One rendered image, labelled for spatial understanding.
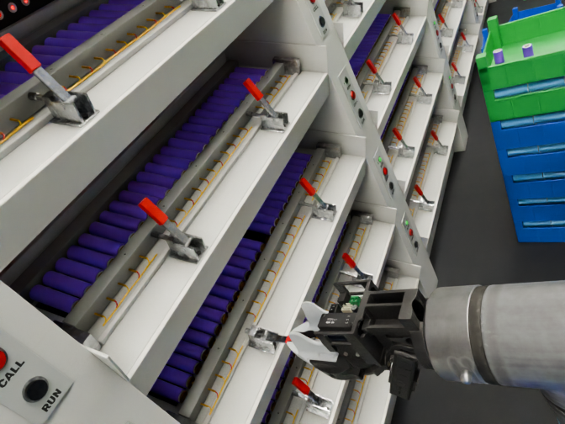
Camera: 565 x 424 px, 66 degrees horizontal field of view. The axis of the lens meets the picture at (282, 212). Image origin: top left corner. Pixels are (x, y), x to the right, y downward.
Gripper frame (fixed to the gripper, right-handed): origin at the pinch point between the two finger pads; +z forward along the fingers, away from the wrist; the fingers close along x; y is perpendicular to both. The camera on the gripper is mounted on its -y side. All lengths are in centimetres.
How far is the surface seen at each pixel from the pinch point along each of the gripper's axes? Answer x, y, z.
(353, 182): -36.3, -1.9, 5.0
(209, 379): 8.3, 3.3, 9.8
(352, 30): -62, 18, 2
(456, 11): -164, -20, 10
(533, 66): -67, -7, -24
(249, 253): -12.9, 5.4, 13.6
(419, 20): -111, -1, 6
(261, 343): 1.1, 0.9, 6.2
